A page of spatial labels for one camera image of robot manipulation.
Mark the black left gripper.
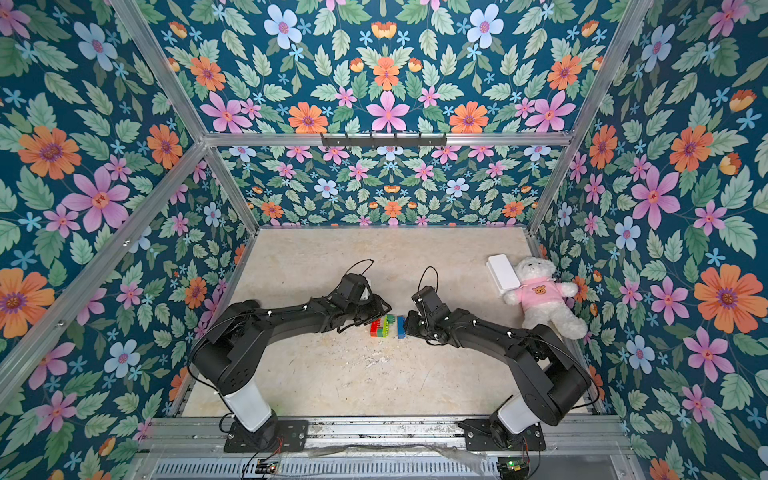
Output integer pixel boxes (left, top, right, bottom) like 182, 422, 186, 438
344, 294, 395, 327

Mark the red lego brick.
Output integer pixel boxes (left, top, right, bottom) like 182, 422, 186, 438
370, 319, 382, 337

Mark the blue lego brick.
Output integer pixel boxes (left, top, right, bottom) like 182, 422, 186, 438
397, 316, 407, 339

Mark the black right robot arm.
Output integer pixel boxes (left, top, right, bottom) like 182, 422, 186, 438
405, 286, 591, 435

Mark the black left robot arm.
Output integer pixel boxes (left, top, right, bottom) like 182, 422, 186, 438
190, 273, 391, 434

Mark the white rectangular box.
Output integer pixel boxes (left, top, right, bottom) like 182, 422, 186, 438
486, 254, 521, 296

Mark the white teddy bear pink shirt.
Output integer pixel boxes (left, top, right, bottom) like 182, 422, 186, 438
502, 257, 588, 340

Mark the right small circuit board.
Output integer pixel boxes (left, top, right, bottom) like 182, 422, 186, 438
497, 457, 530, 480

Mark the small circuit board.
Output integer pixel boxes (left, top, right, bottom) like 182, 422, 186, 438
497, 457, 530, 480
253, 459, 279, 475

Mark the left small circuit board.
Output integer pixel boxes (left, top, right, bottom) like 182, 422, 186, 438
253, 459, 279, 475

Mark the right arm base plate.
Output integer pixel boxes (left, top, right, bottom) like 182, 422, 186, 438
457, 419, 546, 452

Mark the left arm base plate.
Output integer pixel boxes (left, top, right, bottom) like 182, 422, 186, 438
224, 419, 309, 453

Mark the black wall hook rail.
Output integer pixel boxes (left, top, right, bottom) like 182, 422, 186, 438
320, 133, 448, 148

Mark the aluminium front rail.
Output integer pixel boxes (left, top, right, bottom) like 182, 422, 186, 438
138, 414, 632, 456

